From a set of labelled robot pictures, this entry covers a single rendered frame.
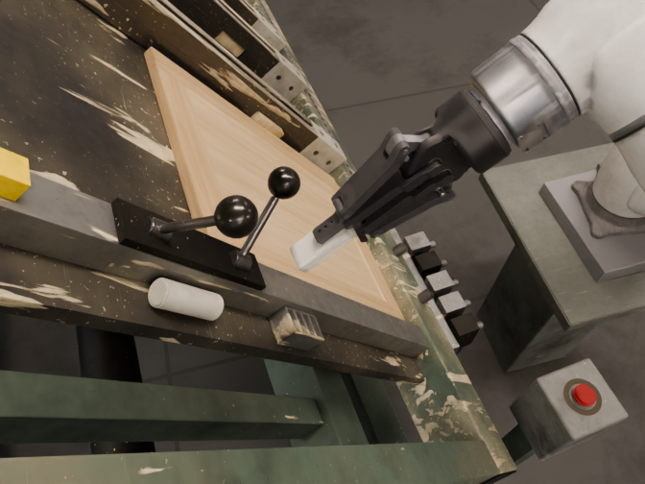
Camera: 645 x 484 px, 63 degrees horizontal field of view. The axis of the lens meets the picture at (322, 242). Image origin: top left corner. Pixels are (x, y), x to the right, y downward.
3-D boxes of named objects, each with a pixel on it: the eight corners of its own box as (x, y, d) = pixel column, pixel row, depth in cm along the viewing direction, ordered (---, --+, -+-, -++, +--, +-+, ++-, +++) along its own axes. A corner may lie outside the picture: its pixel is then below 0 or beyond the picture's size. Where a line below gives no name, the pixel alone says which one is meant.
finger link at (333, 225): (361, 216, 53) (346, 206, 50) (322, 245, 54) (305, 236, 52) (355, 205, 53) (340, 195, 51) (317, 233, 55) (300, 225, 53)
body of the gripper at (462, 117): (499, 123, 43) (407, 190, 46) (525, 164, 50) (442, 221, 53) (455, 67, 47) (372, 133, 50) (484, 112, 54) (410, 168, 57)
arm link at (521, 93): (586, 133, 48) (528, 174, 50) (530, 72, 53) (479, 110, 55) (568, 82, 41) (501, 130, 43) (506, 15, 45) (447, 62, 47)
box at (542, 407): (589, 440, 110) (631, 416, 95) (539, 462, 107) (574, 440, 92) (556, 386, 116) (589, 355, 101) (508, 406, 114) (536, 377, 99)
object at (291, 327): (308, 350, 72) (324, 340, 71) (276, 344, 67) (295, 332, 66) (298, 326, 75) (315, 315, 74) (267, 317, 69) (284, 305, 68)
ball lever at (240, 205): (160, 254, 53) (265, 242, 46) (129, 244, 50) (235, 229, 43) (166, 219, 54) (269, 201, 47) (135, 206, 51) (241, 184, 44)
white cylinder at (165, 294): (149, 312, 51) (208, 326, 58) (170, 297, 50) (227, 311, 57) (144, 287, 53) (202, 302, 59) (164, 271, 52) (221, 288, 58)
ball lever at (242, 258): (254, 280, 61) (312, 181, 61) (231, 273, 58) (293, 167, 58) (235, 266, 63) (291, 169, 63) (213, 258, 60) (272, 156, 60)
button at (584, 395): (596, 403, 97) (602, 400, 95) (578, 411, 96) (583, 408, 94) (584, 383, 99) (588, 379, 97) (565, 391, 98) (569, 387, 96)
